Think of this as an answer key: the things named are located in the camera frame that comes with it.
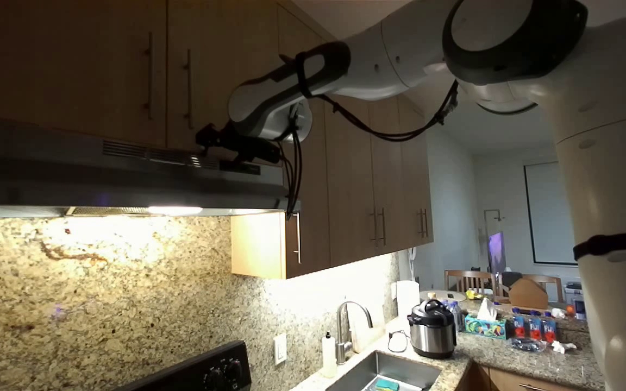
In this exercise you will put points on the wooden side wall cabinets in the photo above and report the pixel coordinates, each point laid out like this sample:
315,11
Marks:
360,199

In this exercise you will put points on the white soap bottle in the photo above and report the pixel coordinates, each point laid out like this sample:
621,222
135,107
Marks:
329,355

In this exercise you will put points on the wooden cabinet door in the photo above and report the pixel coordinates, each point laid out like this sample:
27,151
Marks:
211,48
87,66

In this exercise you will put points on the tissue box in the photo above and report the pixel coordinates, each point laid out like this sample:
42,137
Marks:
485,321

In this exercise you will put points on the colourful drink box pack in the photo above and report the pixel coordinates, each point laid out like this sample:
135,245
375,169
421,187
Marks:
536,326

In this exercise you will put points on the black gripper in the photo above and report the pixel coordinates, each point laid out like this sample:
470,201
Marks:
249,155

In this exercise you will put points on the white paper towel roll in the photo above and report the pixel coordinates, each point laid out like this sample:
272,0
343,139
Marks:
407,295

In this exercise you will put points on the wooden upper cabinet left door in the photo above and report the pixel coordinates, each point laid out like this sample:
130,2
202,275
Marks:
87,66

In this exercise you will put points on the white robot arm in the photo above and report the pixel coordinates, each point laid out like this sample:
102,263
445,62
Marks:
505,54

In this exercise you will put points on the white wall outlet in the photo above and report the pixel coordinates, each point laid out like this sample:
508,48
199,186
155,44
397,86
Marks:
280,347

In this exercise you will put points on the black stove control panel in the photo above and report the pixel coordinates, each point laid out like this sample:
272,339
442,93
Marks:
219,369

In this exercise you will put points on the stainless steel sink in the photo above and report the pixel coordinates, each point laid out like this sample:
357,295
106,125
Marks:
386,372

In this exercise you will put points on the wooden chair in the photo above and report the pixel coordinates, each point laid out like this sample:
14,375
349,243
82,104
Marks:
467,279

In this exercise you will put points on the silver black pressure cooker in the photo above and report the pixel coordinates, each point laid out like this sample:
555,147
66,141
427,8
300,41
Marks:
433,331

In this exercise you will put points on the stainless steel range hood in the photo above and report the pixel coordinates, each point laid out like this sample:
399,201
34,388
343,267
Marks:
46,172

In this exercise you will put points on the wooden upper cabinet right door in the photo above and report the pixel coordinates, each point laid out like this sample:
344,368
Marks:
211,48

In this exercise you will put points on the black hood switch panel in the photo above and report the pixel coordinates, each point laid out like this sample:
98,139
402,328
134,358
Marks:
180,157

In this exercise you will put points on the silver kitchen faucet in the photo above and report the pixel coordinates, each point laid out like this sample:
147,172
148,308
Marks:
344,328

